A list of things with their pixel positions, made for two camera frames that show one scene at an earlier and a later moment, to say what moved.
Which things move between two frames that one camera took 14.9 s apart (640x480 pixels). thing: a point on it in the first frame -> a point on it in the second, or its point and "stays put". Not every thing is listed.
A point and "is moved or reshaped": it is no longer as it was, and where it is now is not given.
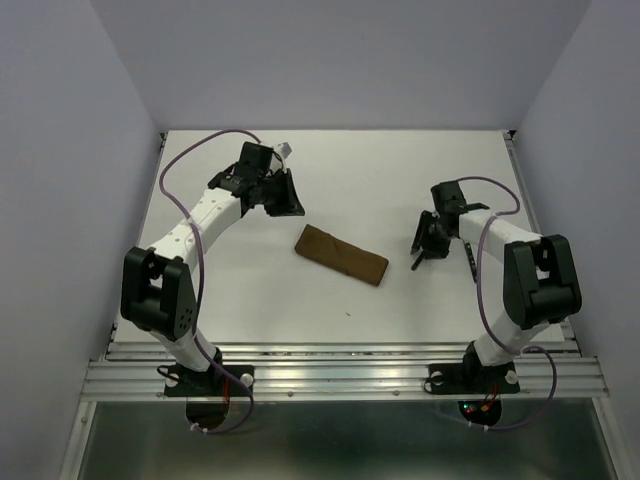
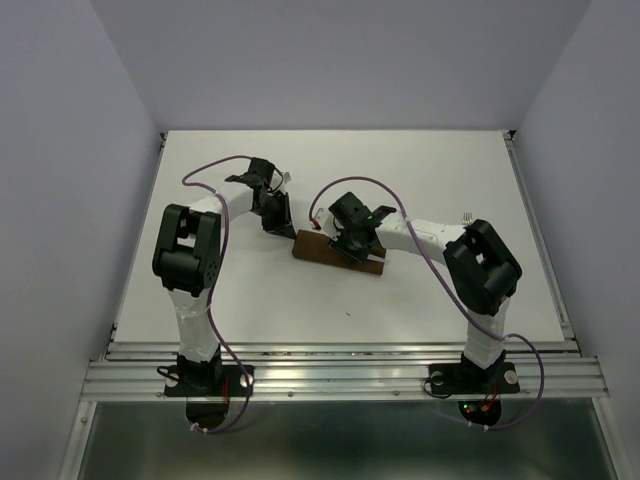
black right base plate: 471,379 stays put
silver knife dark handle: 417,262 -> 373,257
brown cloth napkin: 341,255 is moved or reshaped
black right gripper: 420,236 -> 339,245
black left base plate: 214,382 stays put
